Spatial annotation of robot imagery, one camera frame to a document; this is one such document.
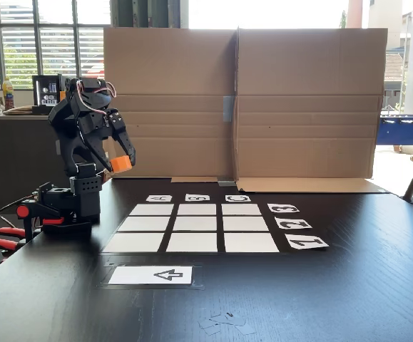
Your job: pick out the round orange token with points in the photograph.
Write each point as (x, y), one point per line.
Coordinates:
(121, 164)

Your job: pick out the white nine-square grid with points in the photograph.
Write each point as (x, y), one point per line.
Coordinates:
(197, 228)

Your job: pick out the black mini fridge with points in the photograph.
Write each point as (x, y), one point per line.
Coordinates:
(44, 92)

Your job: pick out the paper sheet letter A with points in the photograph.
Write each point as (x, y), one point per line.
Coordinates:
(159, 198)

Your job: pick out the yellow drink bottle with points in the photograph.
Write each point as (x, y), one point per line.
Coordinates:
(8, 94)

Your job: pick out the red black clamp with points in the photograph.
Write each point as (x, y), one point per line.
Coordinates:
(22, 212)

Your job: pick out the paper sheet letter B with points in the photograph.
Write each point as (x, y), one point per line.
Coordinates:
(197, 198)

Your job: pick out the grey tape strip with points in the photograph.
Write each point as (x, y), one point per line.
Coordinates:
(229, 108)
(226, 182)

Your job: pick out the white paper sheet with arrow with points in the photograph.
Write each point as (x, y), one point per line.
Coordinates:
(138, 275)

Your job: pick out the paper sheet letter C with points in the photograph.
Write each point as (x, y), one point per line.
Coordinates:
(238, 199)

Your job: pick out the paper sheet number 3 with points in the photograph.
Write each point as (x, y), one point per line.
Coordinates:
(283, 208)

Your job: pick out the paper sheet number 2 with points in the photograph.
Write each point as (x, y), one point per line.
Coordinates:
(293, 223)

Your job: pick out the clear tape scraps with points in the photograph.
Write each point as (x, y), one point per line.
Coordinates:
(225, 322)

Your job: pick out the paper sheet number 1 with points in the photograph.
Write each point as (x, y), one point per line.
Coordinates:
(306, 243)

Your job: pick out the blue foosball table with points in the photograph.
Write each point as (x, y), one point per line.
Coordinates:
(406, 130)

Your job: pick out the brown cardboard wall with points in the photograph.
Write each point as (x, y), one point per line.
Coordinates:
(170, 64)
(309, 71)

